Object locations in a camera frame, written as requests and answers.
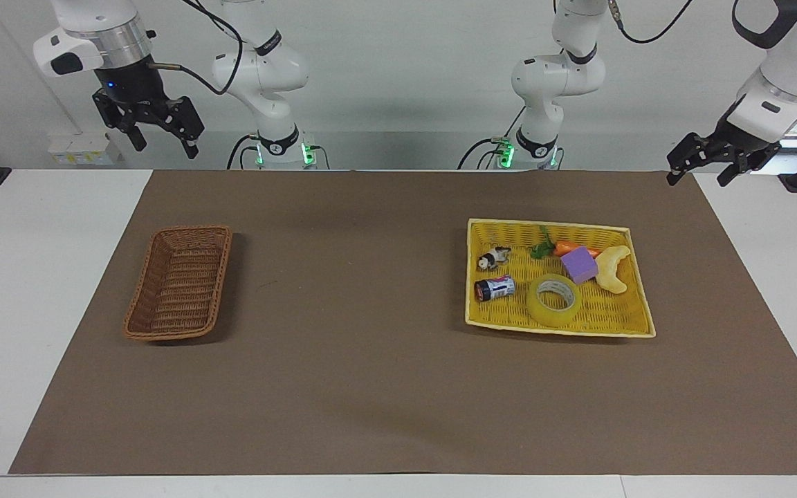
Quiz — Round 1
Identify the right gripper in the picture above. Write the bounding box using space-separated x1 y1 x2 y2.
91 57 206 161

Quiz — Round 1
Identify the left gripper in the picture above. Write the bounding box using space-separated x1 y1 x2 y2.
666 118 783 188

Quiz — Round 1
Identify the brown wicker basket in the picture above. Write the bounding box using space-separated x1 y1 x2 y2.
122 225 234 342

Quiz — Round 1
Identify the clear yellowish tape roll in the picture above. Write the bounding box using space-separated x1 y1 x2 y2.
526 273 583 329

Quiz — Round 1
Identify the yellow woven basket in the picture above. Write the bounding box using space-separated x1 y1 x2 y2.
465 218 657 340

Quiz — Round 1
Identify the pale yellow toy croissant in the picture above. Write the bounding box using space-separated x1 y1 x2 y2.
594 245 632 295

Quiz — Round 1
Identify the orange toy carrot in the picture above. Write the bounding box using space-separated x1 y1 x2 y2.
529 225 604 261

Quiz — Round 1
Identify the purple cube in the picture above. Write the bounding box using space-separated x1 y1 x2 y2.
560 246 601 286

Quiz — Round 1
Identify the small toy cow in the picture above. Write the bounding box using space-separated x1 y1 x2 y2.
477 246 513 272

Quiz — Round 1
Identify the small battery with label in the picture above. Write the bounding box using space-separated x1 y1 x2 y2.
473 274 517 304

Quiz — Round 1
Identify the black cable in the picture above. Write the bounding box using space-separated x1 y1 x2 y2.
457 104 528 171
606 0 695 46
226 133 262 171
146 0 245 97

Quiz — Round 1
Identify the white wall outlet box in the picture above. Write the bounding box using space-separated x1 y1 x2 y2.
48 130 124 167

